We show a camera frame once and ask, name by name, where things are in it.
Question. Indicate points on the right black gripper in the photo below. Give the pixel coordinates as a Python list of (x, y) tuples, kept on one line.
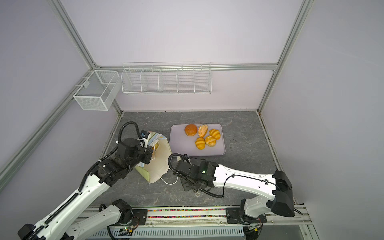
[(186, 186)]

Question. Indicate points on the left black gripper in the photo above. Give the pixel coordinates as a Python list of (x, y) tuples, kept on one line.
[(148, 152)]

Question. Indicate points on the green paper gift bag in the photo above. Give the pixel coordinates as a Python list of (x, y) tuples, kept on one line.
[(158, 165)]

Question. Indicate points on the round pale scored bun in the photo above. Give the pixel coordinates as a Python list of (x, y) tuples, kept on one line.
[(210, 141)]

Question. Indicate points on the round brown fake bun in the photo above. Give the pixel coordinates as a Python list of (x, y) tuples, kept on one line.
[(191, 130)]

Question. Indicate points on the oval orange fake bread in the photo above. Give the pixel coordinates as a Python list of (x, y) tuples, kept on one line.
[(202, 130)]

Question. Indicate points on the yellow fake bread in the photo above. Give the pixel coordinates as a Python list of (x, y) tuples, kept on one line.
[(215, 133)]

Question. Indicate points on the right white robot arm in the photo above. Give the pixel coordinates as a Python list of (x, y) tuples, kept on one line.
[(273, 192)]

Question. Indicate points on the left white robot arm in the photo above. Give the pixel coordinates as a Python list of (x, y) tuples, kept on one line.
[(60, 223)]

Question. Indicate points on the lavender plastic tray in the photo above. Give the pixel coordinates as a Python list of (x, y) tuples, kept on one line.
[(183, 144)]

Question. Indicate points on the small white mesh basket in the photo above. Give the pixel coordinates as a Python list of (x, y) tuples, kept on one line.
[(98, 91)]

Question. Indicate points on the white vented cable duct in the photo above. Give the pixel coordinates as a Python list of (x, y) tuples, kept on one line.
[(178, 233)]

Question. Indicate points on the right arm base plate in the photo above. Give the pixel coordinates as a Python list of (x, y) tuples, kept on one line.
[(237, 216)]

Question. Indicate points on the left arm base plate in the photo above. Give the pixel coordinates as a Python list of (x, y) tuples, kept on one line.
[(136, 217)]

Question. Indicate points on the long white wire rack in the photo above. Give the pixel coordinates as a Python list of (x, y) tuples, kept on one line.
[(166, 78)]

